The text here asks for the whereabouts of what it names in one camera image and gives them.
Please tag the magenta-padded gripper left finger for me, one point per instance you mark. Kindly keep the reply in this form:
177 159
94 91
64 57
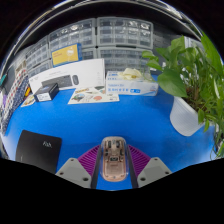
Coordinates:
71 171

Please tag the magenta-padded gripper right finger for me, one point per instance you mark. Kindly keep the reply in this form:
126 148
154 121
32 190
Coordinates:
155 171

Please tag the transparent pink computer mouse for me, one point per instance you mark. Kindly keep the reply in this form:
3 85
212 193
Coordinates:
114 160

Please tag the black mouse pad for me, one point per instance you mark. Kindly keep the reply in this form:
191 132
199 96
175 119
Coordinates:
36 150

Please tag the green plant in white pot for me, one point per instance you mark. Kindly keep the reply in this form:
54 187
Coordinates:
183 116

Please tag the illustrated picture card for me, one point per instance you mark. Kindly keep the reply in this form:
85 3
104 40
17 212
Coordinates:
93 96
28 101

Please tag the small black box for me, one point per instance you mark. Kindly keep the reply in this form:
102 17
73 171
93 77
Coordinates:
46 93

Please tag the white blue glove box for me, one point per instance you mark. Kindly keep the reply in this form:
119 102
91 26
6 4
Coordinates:
130 87

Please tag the patterned polka dot cloth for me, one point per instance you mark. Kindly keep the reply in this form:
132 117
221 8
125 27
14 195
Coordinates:
13 96

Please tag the long white keyboard box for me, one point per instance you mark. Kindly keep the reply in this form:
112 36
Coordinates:
86 71

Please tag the white plastic crate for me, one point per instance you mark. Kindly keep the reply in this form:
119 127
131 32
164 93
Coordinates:
20 68

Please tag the teal tool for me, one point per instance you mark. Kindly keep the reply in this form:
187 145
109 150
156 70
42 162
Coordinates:
2 79

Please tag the yellow and blue box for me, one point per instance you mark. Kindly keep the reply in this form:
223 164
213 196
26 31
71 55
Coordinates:
66 55

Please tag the black wall shelf unit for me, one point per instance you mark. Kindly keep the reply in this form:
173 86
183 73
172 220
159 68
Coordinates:
110 10

